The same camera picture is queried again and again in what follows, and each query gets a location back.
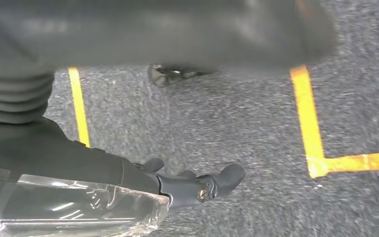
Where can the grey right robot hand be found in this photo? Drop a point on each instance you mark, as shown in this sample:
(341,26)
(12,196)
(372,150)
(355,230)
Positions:
(62,183)

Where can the yellow floor tape square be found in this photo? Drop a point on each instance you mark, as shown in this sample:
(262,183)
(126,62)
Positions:
(310,130)

